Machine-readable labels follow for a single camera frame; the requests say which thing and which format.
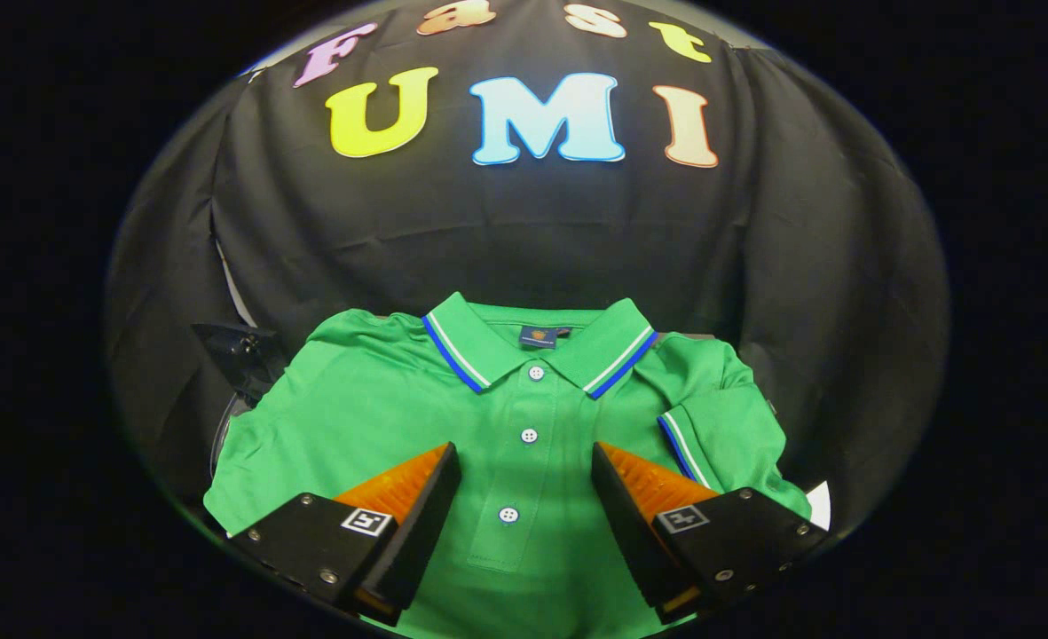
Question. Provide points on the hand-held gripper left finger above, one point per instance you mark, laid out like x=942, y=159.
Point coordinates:
x=417, y=532

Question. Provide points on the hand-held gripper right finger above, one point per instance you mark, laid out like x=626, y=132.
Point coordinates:
x=634, y=532

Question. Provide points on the green polo shirt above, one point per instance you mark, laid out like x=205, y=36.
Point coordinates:
x=355, y=417

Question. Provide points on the dark glass washing machine lid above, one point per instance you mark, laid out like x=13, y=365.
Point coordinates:
x=240, y=355

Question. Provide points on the white paper sheet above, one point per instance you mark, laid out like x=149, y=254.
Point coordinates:
x=820, y=506

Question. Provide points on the black backdrop cloth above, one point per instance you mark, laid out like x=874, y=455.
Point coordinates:
x=532, y=231

